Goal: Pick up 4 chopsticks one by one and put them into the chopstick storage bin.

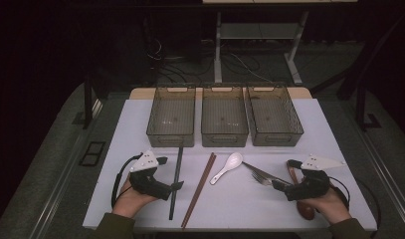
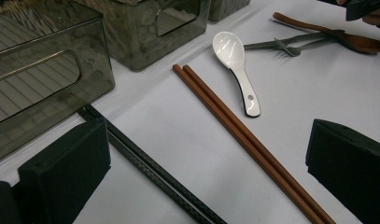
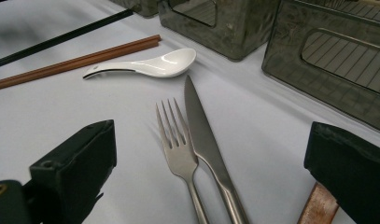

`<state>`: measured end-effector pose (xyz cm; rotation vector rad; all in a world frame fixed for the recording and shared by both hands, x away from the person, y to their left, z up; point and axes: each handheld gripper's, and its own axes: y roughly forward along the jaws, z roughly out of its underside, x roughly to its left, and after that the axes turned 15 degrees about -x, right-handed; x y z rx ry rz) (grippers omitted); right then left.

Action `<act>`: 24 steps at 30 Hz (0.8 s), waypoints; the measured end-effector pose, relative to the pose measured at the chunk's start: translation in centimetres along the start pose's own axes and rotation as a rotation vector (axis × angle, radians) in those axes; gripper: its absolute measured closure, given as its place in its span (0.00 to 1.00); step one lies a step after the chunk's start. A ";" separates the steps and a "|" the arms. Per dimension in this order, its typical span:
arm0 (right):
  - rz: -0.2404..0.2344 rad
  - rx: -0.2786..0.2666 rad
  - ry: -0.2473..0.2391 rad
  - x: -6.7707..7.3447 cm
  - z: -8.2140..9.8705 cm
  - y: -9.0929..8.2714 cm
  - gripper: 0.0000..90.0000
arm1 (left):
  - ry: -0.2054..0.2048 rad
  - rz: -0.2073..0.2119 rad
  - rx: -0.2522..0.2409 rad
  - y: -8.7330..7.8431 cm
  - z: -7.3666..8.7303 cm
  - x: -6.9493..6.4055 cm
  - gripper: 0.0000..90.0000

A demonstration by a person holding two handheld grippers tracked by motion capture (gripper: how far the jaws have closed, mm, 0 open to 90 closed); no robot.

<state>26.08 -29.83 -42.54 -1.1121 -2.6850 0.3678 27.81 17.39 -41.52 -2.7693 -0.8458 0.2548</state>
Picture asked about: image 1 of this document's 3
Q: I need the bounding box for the black floor socket frame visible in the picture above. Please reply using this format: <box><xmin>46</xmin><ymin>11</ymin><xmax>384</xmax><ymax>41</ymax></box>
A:
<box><xmin>79</xmin><ymin>140</ymin><xmax>106</xmax><ymax>167</ymax></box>

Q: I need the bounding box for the person's left hand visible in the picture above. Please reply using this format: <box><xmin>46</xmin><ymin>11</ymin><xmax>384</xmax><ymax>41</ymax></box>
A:
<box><xmin>111</xmin><ymin>175</ymin><xmax>158</xmax><ymax>219</ymax></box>

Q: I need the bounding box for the black upright stand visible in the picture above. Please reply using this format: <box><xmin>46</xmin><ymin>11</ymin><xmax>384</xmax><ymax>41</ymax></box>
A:
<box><xmin>354</xmin><ymin>78</ymin><xmax>383</xmax><ymax>132</ymax></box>
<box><xmin>72</xmin><ymin>73</ymin><xmax>96</xmax><ymax>130</ymax></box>

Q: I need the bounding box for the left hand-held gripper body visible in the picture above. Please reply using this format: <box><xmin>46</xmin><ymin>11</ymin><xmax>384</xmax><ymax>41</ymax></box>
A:
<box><xmin>128</xmin><ymin>149</ymin><xmax>173</xmax><ymax>201</ymax></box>

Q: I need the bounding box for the metal floor rail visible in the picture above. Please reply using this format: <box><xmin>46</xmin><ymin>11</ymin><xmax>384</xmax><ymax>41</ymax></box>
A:
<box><xmin>352</xmin><ymin>125</ymin><xmax>405</xmax><ymax>233</ymax></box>
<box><xmin>34</xmin><ymin>99</ymin><xmax>103</xmax><ymax>239</ymax></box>

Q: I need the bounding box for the white table mat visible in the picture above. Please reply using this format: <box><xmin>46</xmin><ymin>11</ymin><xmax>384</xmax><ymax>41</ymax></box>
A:
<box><xmin>82</xmin><ymin>98</ymin><xmax>378</xmax><ymax>232</ymax></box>

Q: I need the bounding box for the black slanted stand leg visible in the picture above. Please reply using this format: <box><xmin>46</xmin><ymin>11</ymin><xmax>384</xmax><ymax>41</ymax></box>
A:
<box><xmin>310</xmin><ymin>9</ymin><xmax>405</xmax><ymax>101</ymax></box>

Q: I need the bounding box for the person's right hand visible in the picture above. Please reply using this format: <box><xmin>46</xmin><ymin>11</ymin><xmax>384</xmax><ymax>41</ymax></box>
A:
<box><xmin>299</xmin><ymin>187</ymin><xmax>352</xmax><ymax>225</ymax></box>

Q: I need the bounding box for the right hand-held gripper black cable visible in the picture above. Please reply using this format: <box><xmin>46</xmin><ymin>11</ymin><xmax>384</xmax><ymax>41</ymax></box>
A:
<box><xmin>328</xmin><ymin>175</ymin><xmax>352</xmax><ymax>211</ymax></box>

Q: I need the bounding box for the brown wooden spoon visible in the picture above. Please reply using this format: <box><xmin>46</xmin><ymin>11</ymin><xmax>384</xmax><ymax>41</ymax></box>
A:
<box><xmin>286</xmin><ymin>161</ymin><xmax>316</xmax><ymax>221</ymax></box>

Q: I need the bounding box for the hand-held gripper black cable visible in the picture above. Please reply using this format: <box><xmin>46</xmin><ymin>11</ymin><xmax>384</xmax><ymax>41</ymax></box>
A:
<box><xmin>328</xmin><ymin>175</ymin><xmax>352</xmax><ymax>211</ymax></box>
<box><xmin>110</xmin><ymin>152</ymin><xmax>143</xmax><ymax>208</ymax></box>

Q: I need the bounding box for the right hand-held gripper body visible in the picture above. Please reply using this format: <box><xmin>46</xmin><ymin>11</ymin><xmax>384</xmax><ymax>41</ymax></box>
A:
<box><xmin>284</xmin><ymin>152</ymin><xmax>347</xmax><ymax>202</ymax></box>

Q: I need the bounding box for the brown wooden chopstick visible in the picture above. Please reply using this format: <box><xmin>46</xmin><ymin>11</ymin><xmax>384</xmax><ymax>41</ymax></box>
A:
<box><xmin>180</xmin><ymin>152</ymin><xmax>215</xmax><ymax>229</ymax></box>
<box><xmin>182</xmin><ymin>152</ymin><xmax>217</xmax><ymax>229</ymax></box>

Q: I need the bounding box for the slim silver metal utensil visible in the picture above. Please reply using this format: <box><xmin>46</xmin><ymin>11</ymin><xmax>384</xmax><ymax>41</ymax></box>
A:
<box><xmin>242</xmin><ymin>161</ymin><xmax>281</xmax><ymax>182</ymax></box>

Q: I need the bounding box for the light wooden table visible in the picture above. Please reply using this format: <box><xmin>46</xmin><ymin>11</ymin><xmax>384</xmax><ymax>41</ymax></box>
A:
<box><xmin>128</xmin><ymin>87</ymin><xmax>313</xmax><ymax>101</ymax></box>

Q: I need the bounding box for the white desk with grey frame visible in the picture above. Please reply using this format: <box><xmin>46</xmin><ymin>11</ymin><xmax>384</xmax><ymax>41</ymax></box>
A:
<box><xmin>202</xmin><ymin>0</ymin><xmax>358</xmax><ymax>86</ymax></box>

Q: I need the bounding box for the clear grey plastic bin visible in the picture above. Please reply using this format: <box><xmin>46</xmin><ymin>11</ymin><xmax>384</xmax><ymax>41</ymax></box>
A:
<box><xmin>145</xmin><ymin>84</ymin><xmax>197</xmax><ymax>148</ymax></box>
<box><xmin>245</xmin><ymin>83</ymin><xmax>304</xmax><ymax>147</ymax></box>
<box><xmin>200</xmin><ymin>84</ymin><xmax>250</xmax><ymax>148</ymax></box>

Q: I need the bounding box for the thin black cable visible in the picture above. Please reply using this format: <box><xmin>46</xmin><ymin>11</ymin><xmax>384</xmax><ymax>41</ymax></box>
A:
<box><xmin>355</xmin><ymin>178</ymin><xmax>382</xmax><ymax>239</ymax></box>

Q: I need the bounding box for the white ceramic spoon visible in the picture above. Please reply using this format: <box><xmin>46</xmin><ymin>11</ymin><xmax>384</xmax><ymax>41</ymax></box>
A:
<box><xmin>209</xmin><ymin>151</ymin><xmax>244</xmax><ymax>186</ymax></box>

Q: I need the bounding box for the bundle of floor cables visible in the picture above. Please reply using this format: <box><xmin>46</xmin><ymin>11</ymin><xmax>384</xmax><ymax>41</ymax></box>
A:
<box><xmin>146</xmin><ymin>38</ymin><xmax>274</xmax><ymax>84</ymax></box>

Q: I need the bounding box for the silver metal fork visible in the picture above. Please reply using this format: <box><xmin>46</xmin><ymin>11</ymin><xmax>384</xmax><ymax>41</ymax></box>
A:
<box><xmin>251</xmin><ymin>170</ymin><xmax>293</xmax><ymax>187</ymax></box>

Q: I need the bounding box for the left hand-held gripper black cable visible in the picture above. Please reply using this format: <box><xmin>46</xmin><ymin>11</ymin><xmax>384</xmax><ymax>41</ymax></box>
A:
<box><xmin>110</xmin><ymin>152</ymin><xmax>143</xmax><ymax>208</ymax></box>

